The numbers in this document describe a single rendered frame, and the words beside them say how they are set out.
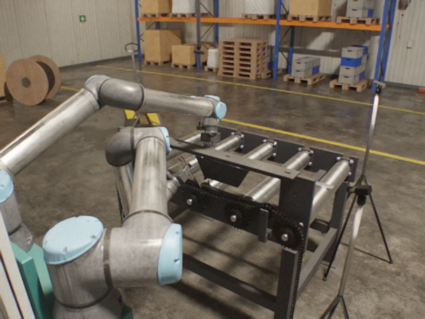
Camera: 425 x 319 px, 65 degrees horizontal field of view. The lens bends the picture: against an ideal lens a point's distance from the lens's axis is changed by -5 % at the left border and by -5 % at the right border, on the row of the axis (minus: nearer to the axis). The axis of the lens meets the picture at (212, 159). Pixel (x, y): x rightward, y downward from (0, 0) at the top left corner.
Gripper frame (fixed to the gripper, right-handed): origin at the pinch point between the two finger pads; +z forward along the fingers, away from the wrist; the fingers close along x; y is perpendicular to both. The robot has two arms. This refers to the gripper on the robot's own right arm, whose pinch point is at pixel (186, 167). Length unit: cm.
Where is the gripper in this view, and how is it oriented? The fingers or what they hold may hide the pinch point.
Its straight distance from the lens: 196.7
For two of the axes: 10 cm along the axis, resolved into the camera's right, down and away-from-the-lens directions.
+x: 7.1, -2.4, -6.6
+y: 5.3, 8.0, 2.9
